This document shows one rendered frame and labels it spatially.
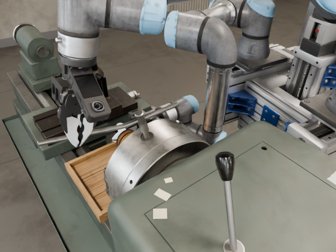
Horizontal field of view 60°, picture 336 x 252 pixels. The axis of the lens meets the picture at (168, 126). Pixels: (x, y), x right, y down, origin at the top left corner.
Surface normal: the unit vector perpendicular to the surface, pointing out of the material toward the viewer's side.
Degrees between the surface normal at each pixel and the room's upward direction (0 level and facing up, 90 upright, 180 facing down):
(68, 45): 80
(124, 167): 47
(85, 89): 32
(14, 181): 0
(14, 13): 90
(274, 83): 0
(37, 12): 90
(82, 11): 87
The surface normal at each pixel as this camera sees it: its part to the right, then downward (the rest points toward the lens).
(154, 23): 0.17, 0.73
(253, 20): -0.48, 0.55
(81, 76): 0.43, -0.47
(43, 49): 0.60, 0.50
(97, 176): 0.00, -0.78
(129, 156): -0.49, -0.39
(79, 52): 0.32, 0.53
